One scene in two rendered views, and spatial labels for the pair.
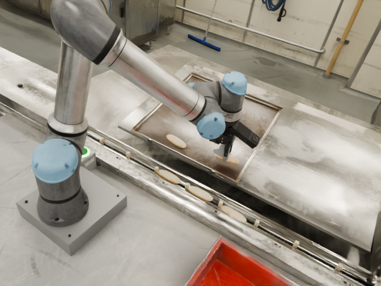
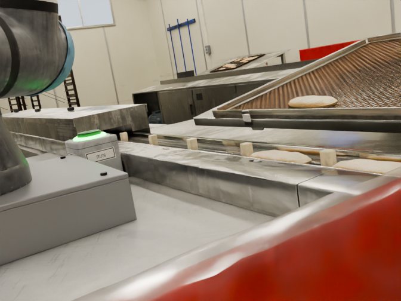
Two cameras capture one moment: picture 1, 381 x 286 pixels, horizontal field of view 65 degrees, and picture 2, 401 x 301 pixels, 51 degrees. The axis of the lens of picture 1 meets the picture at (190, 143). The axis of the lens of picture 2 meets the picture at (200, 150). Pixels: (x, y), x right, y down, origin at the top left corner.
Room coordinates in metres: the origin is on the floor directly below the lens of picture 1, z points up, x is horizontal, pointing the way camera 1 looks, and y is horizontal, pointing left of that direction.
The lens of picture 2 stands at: (0.32, -0.15, 0.98)
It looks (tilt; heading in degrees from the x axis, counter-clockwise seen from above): 11 degrees down; 33
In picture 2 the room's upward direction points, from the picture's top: 9 degrees counter-clockwise
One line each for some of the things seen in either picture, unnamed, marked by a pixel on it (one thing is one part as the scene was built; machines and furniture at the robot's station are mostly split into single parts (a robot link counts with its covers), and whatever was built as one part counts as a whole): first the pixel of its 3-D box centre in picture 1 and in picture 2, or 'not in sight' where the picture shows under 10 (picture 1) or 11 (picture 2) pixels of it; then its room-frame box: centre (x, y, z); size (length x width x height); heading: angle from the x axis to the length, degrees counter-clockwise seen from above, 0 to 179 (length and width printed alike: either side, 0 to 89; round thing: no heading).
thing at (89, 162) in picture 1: (84, 162); (98, 168); (0.82, 0.39, 0.84); 0.08 x 0.08 x 0.11; 66
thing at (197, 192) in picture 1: (200, 193); (375, 167); (0.75, -0.07, 0.86); 0.10 x 0.04 x 0.01; 66
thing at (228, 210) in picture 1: (233, 213); not in sight; (0.68, -0.19, 0.86); 0.10 x 0.04 x 0.01; 61
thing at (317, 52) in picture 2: not in sight; (331, 51); (4.56, 0.96, 0.93); 0.51 x 0.36 x 0.13; 70
